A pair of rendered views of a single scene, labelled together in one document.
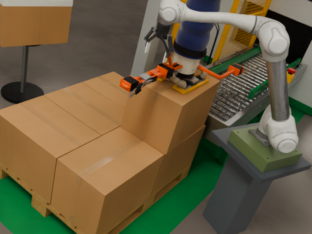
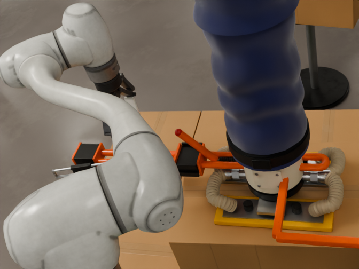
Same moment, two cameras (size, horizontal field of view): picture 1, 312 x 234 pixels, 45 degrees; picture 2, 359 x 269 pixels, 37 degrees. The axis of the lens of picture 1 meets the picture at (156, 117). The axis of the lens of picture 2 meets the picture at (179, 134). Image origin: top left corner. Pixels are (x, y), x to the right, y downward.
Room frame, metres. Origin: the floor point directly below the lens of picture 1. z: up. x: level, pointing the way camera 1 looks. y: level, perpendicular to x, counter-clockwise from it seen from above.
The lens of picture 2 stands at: (2.20, -1.14, 2.25)
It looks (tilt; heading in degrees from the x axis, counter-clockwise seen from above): 42 degrees down; 89
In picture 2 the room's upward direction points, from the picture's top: 18 degrees counter-clockwise
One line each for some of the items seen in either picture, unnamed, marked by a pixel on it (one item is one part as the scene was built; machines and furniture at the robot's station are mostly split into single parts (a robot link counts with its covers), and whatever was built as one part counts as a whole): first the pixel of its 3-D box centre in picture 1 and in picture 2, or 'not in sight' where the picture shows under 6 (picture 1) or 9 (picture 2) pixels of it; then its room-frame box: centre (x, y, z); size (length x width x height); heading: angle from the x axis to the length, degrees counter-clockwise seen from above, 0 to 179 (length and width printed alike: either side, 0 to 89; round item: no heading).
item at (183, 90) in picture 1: (191, 81); (272, 209); (2.41, -0.17, 0.97); 0.34 x 0.10 x 0.05; 152
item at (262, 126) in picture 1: (276, 117); not in sight; (2.19, -0.74, 1.00); 0.18 x 0.16 x 0.22; 6
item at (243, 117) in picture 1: (271, 95); not in sight; (3.66, -1.09, 0.50); 2.31 x 0.05 x 0.19; 153
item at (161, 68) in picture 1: (164, 70); (190, 159); (2.23, 0.03, 1.07); 0.10 x 0.08 x 0.06; 62
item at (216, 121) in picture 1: (191, 107); not in sight; (2.77, -0.26, 0.58); 0.70 x 0.03 x 0.06; 63
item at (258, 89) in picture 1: (281, 76); not in sight; (4.00, -1.20, 0.60); 1.60 x 0.11 x 0.09; 153
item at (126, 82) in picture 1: (129, 83); (89, 155); (1.92, 0.20, 1.07); 0.08 x 0.07 x 0.05; 152
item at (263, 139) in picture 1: (269, 134); not in sight; (2.21, -0.75, 0.86); 0.22 x 0.18 x 0.06; 125
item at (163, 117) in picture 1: (171, 103); (281, 228); (2.44, -0.08, 0.74); 0.60 x 0.40 x 0.40; 156
